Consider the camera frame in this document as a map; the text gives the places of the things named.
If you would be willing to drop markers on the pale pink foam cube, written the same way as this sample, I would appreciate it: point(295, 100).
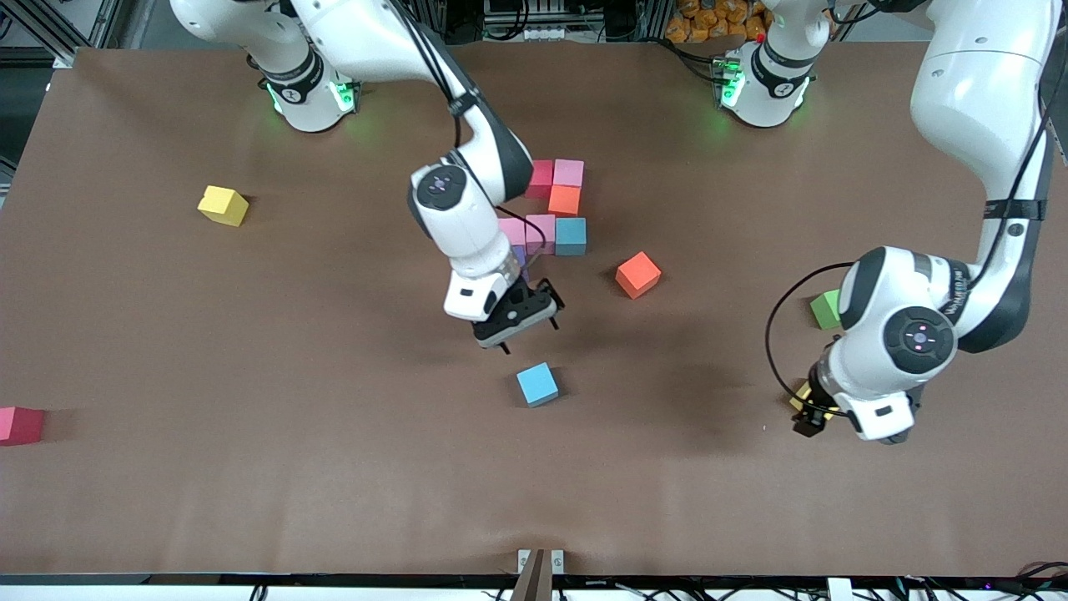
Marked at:
point(541, 229)

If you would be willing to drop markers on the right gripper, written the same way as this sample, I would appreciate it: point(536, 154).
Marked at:
point(521, 291)

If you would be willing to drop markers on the light blue foam cube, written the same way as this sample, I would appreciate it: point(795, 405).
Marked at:
point(571, 236)
point(537, 385)

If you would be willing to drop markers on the brown table cover sheet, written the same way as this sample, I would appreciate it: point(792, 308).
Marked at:
point(250, 484)

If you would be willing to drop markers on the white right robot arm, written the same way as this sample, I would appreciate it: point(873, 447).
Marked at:
point(375, 33)

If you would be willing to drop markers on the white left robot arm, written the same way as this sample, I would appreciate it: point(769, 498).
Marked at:
point(976, 100)

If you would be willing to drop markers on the aluminium frame profile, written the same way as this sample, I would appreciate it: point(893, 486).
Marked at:
point(1022, 42)
point(37, 29)

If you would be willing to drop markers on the violet blue foam cube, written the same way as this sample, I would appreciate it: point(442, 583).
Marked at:
point(520, 255)

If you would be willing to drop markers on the small metal bracket plate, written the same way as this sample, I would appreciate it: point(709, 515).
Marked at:
point(523, 559)

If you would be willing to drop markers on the green foam cube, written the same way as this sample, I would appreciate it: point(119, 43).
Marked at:
point(826, 310)

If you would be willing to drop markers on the orange foam cube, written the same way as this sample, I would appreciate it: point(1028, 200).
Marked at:
point(638, 275)
point(565, 201)

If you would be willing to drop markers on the crimson foam cube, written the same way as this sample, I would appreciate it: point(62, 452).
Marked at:
point(21, 426)
point(542, 179)

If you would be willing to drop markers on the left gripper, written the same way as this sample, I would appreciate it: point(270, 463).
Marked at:
point(812, 412)

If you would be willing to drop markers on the white power strip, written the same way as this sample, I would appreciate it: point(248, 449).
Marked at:
point(551, 33)

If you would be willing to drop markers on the orange fruit net bag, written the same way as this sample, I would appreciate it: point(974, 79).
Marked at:
point(697, 25)

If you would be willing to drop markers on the yellow foam cube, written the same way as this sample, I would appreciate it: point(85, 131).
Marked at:
point(801, 394)
point(223, 206)

